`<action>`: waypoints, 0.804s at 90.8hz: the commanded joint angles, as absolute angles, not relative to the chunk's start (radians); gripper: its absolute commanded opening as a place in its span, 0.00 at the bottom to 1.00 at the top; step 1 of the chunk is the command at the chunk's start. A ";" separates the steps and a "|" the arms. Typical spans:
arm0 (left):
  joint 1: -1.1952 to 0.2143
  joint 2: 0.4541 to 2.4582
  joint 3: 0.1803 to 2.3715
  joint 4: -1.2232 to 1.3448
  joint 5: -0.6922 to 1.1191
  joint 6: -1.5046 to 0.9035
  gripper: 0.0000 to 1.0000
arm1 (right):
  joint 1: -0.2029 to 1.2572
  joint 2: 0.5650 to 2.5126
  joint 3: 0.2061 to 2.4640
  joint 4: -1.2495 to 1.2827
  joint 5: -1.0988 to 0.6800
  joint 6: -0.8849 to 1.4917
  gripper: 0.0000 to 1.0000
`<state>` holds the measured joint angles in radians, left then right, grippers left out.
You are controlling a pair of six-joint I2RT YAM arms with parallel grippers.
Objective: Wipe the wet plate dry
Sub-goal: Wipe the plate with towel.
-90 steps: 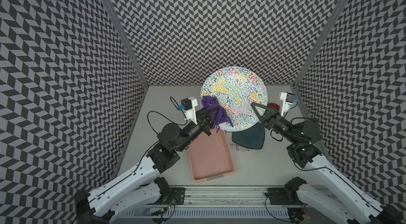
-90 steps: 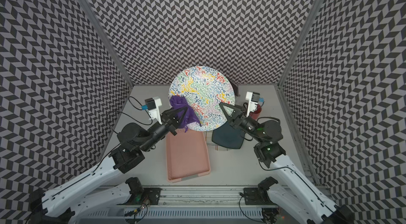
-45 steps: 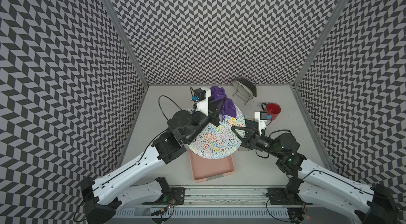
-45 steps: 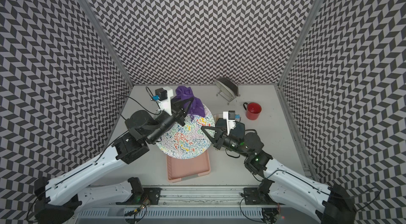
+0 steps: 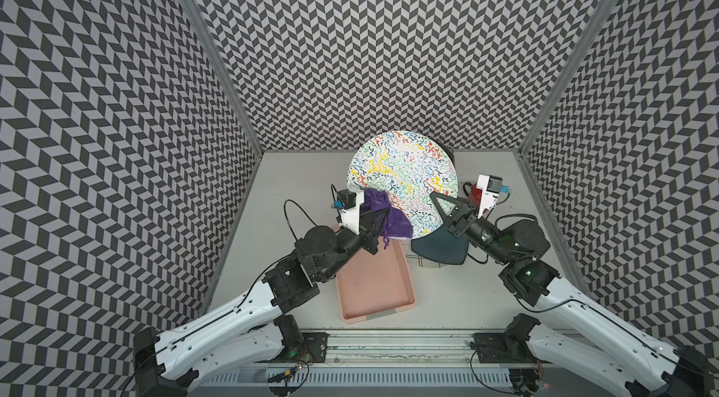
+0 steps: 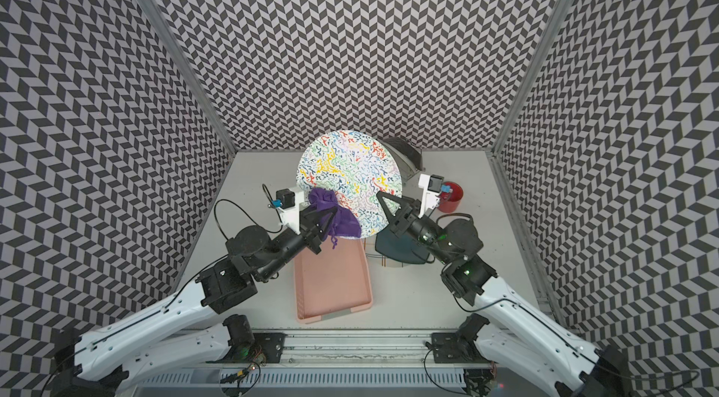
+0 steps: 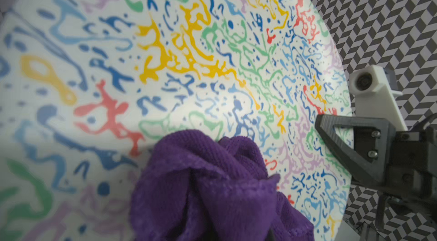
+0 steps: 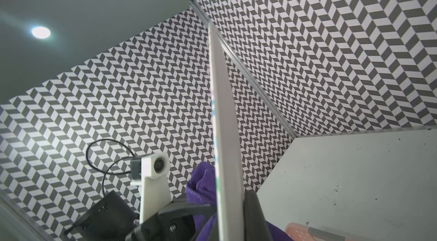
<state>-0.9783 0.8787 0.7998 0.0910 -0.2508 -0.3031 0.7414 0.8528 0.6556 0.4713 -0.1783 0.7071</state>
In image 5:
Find purple microfibre cloth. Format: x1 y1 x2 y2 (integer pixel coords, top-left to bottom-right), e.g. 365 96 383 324
361 188 414 248

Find teal square plate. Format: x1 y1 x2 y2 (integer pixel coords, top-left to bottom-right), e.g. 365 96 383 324
411 224 469 265

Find multicolour squiggle round plate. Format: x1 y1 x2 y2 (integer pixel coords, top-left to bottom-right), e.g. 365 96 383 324
346 131 459 239

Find white plate coloured stripes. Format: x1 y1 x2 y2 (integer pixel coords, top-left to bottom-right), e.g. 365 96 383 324
415 257 444 269

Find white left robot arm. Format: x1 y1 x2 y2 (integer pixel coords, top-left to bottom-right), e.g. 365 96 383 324
130 208 389 396

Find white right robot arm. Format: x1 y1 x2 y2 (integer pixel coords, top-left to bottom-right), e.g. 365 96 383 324
431 192 715 396

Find red mug dark rim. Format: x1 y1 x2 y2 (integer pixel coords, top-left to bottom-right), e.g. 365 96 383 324
462 182 483 207

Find pink perforated plastic tray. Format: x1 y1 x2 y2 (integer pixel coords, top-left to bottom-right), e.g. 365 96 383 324
335 238 417 324

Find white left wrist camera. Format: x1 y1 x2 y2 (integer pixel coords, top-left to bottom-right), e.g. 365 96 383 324
334 189 364 235

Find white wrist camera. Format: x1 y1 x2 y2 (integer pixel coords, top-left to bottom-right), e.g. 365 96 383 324
475 174 511 218
334 189 364 235

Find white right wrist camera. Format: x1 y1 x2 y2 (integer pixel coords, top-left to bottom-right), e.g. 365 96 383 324
475 174 511 218

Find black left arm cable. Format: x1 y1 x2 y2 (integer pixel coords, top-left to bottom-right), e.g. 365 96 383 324
283 198 318 241

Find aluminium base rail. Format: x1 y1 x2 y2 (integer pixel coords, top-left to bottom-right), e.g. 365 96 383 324
194 330 606 396

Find aluminium corner post right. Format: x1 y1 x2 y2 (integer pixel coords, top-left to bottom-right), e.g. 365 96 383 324
519 0 647 157

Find aluminium corner post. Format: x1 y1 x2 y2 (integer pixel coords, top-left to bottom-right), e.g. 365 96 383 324
178 0 263 155
519 0 647 157

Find aluminium corner post left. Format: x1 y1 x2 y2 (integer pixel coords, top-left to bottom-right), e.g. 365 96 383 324
178 0 263 155

